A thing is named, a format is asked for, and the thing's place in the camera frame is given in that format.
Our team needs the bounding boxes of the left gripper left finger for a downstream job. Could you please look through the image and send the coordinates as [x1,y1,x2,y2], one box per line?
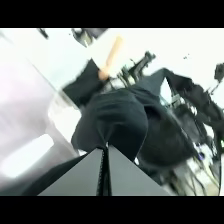
[38,147,104,197]

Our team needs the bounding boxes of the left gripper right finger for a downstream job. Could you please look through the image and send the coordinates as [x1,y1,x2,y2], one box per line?
[106,144,171,197]

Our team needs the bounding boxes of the black garment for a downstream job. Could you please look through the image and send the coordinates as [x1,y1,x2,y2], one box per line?
[70,67,198,168]
[62,58,109,108]

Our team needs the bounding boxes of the person's forearm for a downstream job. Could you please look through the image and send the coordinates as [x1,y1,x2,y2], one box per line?
[97,35,125,82]

